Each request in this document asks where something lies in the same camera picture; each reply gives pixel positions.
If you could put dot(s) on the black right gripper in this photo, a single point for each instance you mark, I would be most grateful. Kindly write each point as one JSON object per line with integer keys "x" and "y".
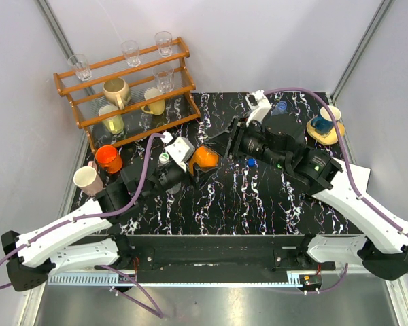
{"x": 232, "y": 138}

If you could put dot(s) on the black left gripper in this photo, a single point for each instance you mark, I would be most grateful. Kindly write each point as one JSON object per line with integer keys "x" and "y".
{"x": 202, "y": 175}

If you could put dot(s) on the orange juice bottle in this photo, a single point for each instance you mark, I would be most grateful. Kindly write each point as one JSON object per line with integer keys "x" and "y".
{"x": 203, "y": 158}

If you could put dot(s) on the green label water bottle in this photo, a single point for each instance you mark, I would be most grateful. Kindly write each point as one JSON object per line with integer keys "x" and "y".
{"x": 164, "y": 159}

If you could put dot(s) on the dark blue Pepsi cap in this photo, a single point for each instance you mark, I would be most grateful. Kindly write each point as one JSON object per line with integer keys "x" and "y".
{"x": 251, "y": 162}

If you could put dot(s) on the clear blue water bottle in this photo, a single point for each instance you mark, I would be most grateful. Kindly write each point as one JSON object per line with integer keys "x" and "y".
{"x": 281, "y": 108}

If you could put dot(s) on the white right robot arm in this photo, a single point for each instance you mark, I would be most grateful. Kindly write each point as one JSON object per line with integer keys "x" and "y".
{"x": 381, "y": 247}

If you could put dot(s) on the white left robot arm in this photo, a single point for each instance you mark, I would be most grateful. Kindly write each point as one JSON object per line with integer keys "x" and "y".
{"x": 31, "y": 258}

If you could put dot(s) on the yellow mug on shelf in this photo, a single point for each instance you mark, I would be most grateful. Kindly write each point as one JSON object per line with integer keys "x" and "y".
{"x": 155, "y": 108}

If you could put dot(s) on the clear glass middle shelf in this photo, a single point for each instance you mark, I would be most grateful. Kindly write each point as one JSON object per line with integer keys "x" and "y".
{"x": 163, "y": 74}

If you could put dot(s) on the orange mug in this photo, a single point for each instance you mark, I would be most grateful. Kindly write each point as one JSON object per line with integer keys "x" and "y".
{"x": 109, "y": 159}

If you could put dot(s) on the pale green mug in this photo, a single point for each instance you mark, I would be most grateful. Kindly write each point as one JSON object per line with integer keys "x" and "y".
{"x": 114, "y": 124}

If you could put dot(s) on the blue cup white inside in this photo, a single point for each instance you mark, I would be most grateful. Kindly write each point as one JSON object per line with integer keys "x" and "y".
{"x": 322, "y": 123}

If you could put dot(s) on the yellow saucer plate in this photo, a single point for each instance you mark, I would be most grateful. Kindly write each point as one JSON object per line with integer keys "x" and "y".
{"x": 325, "y": 139}

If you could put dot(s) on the wooden three-tier shelf rack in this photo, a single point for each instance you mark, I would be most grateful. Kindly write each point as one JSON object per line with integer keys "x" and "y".
{"x": 86, "y": 98}

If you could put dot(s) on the pink mug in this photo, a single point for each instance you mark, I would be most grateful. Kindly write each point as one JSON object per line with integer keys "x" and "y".
{"x": 87, "y": 179}

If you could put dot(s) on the clear glass top right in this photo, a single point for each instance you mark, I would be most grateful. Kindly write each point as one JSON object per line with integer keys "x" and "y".
{"x": 163, "y": 41}

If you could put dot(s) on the clear glass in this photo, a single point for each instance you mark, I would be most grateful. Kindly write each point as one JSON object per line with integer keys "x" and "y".
{"x": 80, "y": 66}
{"x": 163, "y": 41}
{"x": 131, "y": 53}

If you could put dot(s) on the beige ceramic mug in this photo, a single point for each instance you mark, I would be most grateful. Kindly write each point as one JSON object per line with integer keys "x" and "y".
{"x": 117, "y": 92}

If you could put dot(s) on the clear glass top middle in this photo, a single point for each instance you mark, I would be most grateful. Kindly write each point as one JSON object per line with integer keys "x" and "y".
{"x": 131, "y": 53}

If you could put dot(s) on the clear glass top left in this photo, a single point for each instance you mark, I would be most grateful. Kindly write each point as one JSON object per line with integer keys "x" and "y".
{"x": 80, "y": 66}

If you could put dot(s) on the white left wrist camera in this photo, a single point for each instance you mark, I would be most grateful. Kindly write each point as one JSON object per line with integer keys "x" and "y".
{"x": 180, "y": 149}

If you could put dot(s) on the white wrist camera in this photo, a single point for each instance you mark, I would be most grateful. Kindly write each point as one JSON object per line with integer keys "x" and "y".
{"x": 180, "y": 149}
{"x": 259, "y": 106}

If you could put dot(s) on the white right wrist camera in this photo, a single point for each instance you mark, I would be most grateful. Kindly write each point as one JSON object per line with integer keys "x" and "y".
{"x": 259, "y": 106}

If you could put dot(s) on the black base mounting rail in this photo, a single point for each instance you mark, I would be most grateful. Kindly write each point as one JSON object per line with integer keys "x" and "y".
{"x": 212, "y": 260}

